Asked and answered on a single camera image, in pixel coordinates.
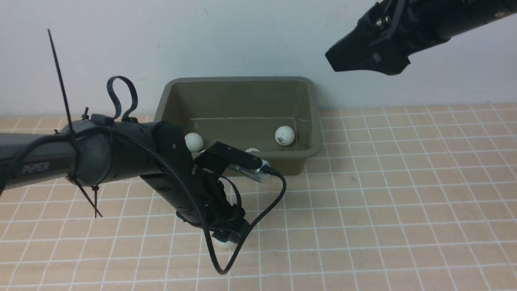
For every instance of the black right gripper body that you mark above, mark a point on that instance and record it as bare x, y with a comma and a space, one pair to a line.
411, 26

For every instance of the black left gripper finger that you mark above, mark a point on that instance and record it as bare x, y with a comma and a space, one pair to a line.
222, 235
240, 229

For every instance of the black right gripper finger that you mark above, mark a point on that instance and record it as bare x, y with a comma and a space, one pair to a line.
352, 52
386, 61

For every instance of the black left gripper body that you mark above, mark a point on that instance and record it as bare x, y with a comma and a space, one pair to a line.
198, 197

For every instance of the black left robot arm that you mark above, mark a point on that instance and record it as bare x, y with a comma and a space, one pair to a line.
92, 154

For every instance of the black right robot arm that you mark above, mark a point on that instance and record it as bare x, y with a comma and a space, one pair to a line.
454, 17

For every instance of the olive green plastic bin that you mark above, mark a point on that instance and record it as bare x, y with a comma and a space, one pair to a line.
244, 112

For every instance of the orange checkered tablecloth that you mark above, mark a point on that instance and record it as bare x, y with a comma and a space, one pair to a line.
398, 199

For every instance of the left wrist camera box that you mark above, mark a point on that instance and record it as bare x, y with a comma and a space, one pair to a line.
220, 156

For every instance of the black cable tie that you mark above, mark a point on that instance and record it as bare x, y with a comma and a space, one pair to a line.
68, 121

